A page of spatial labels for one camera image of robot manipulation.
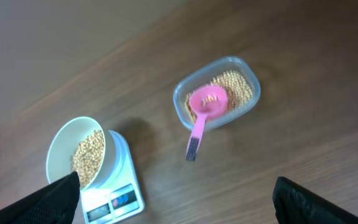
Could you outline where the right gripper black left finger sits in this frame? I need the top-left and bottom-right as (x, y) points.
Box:
(0, 172), (80, 224)

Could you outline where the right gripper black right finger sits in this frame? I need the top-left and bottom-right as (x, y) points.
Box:
(272, 177), (358, 224)

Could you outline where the pink plastic measuring scoop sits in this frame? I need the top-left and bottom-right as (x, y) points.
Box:
(186, 85), (228, 161)

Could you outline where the soybeans pile in bowl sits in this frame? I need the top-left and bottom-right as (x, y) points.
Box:
(71, 130), (105, 188)

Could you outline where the white round bowl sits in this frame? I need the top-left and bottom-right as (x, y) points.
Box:
(45, 116), (116, 190)

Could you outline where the white digital kitchen scale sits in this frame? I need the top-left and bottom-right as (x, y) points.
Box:
(81, 130), (145, 224)

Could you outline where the clear container of soybeans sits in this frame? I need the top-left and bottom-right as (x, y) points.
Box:
(173, 56), (260, 130)

